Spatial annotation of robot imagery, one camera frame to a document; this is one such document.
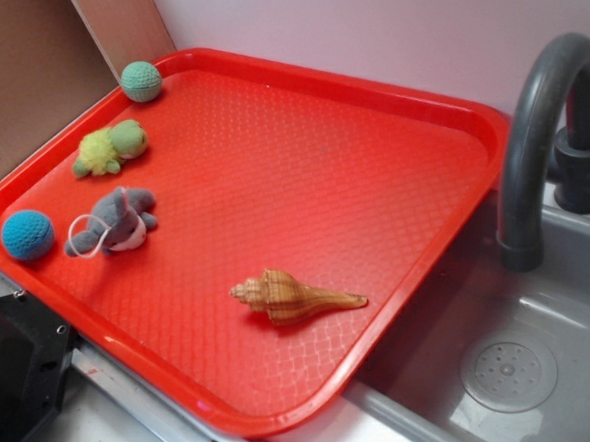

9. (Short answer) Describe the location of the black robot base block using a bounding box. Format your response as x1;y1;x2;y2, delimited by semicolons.
0;293;75;442

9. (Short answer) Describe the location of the brown spiral conch shell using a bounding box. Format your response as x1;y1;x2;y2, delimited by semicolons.
229;269;368;326

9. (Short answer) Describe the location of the red plastic tray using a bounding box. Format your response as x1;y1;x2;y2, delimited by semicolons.
0;48;509;437

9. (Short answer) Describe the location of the grey plush dolphin toy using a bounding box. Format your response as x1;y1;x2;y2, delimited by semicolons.
64;186;158;259

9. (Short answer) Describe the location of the green plush turtle toy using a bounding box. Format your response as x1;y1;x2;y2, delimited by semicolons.
71;120;149;179

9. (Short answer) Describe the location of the green textured ball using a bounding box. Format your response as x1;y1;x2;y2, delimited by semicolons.
120;61;162;103

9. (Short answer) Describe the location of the grey plastic sink basin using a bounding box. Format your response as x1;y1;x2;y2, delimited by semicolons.
345;196;590;442

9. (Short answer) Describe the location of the round sink drain cover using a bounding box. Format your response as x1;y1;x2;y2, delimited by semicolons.
459;330;558;414

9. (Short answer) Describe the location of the blue textured ball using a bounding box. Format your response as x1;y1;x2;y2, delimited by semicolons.
0;209;55;261

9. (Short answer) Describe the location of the grey curved faucet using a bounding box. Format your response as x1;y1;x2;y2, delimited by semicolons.
496;32;590;272

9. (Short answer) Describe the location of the brown cardboard panel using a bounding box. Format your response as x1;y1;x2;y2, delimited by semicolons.
0;0;174;179

